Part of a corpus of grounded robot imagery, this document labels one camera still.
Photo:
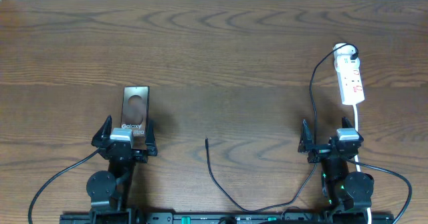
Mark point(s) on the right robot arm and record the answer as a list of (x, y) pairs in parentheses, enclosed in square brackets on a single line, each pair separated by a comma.
[(349, 193)]

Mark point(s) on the white USB charger plug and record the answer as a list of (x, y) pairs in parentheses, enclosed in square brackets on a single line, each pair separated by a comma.
[(345, 49)]

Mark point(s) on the bronze Galaxy smartphone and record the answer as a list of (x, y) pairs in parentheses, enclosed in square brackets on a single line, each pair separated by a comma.
[(135, 109)]

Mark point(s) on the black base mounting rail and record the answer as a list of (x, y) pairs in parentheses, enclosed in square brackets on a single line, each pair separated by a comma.
[(207, 218)]

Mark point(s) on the white power strip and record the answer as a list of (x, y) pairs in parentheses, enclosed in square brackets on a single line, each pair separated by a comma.
[(349, 80)]

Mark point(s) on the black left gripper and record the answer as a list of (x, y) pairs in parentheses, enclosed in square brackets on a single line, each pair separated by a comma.
[(136, 159)]

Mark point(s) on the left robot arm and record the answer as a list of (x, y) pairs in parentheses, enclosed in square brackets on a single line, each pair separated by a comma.
[(109, 190)]

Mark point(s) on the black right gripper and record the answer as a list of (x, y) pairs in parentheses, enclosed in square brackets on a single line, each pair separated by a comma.
[(319, 152)]

